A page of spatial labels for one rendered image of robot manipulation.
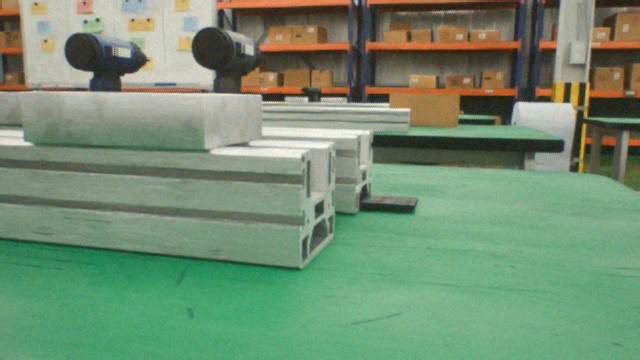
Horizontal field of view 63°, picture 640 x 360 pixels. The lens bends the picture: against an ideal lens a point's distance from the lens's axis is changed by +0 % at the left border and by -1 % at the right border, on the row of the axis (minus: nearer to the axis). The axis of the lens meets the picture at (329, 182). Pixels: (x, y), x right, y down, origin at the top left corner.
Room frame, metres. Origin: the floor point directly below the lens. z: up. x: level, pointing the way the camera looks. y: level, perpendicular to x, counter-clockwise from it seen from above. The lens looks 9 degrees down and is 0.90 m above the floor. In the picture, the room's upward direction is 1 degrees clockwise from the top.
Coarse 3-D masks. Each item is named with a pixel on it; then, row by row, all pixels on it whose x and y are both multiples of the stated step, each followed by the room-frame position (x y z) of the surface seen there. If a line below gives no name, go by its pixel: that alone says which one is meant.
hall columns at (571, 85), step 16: (576, 0) 5.63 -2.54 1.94; (592, 0) 5.50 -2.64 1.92; (560, 16) 5.73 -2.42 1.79; (576, 16) 5.63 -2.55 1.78; (592, 16) 5.47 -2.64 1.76; (560, 32) 5.66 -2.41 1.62; (576, 32) 5.62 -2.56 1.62; (560, 48) 5.58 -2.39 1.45; (560, 64) 5.53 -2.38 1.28; (576, 64) 5.62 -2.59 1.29; (560, 80) 5.53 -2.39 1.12; (576, 80) 5.62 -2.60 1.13; (560, 96) 5.51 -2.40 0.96; (576, 96) 5.47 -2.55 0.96; (576, 112) 5.47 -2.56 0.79; (576, 128) 5.46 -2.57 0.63; (576, 144) 5.46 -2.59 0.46; (576, 160) 5.46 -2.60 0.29
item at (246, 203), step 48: (0, 144) 0.43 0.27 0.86; (48, 144) 0.41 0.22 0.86; (240, 144) 0.45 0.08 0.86; (288, 144) 0.44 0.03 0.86; (0, 192) 0.43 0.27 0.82; (48, 192) 0.41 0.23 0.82; (96, 192) 0.40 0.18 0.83; (144, 192) 0.39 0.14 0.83; (192, 192) 0.38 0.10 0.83; (240, 192) 0.37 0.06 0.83; (288, 192) 0.36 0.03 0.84; (48, 240) 0.41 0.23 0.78; (96, 240) 0.40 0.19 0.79; (144, 240) 0.39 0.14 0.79; (192, 240) 0.38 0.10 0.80; (240, 240) 0.37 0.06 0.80; (288, 240) 0.36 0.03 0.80
